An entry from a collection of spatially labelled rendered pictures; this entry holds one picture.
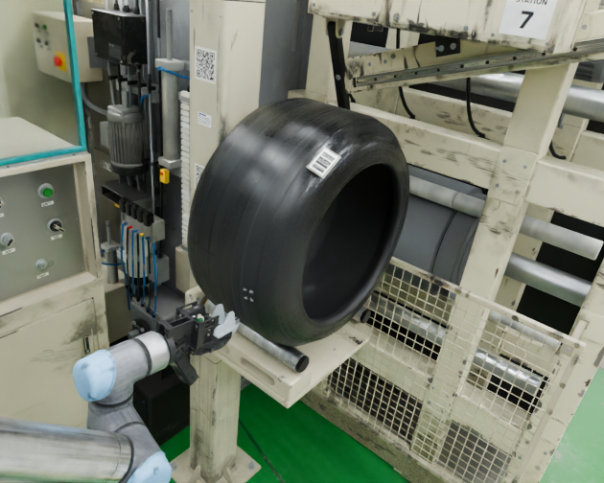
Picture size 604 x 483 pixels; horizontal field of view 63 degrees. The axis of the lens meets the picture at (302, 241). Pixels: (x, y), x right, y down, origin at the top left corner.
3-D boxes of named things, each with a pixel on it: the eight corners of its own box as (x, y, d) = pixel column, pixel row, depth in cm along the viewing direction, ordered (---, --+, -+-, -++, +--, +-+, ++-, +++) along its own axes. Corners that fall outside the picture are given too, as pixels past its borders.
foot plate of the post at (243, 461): (162, 469, 188) (162, 462, 187) (216, 428, 207) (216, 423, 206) (209, 516, 174) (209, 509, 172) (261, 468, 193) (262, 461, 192)
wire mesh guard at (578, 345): (284, 372, 199) (302, 218, 166) (287, 370, 200) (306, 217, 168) (499, 520, 152) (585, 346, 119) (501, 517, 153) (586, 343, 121)
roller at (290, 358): (198, 309, 134) (204, 293, 134) (210, 309, 138) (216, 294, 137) (295, 375, 116) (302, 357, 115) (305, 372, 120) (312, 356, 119)
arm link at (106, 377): (68, 390, 85) (69, 351, 82) (125, 366, 94) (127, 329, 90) (93, 417, 81) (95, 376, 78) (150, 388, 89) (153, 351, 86)
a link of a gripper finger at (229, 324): (250, 307, 106) (219, 321, 99) (246, 330, 109) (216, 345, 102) (241, 301, 108) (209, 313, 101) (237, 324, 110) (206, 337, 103)
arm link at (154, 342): (151, 384, 89) (125, 361, 93) (171, 374, 93) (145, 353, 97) (153, 350, 86) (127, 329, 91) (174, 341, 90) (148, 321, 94)
